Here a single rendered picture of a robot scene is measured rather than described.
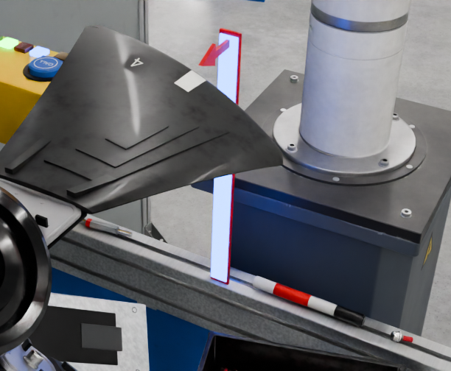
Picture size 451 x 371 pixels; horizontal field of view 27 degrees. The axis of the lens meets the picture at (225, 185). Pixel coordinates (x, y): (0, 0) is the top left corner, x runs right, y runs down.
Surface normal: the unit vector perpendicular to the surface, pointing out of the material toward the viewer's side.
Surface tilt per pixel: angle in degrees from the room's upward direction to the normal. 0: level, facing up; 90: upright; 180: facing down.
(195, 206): 0
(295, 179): 0
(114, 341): 50
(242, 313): 90
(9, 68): 0
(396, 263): 90
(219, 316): 90
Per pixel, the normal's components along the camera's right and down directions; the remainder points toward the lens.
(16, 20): 0.88, 0.29
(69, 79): 0.08, -0.73
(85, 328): 0.70, -0.30
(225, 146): 0.40, -0.70
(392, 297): 0.33, 0.55
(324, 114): -0.62, 0.43
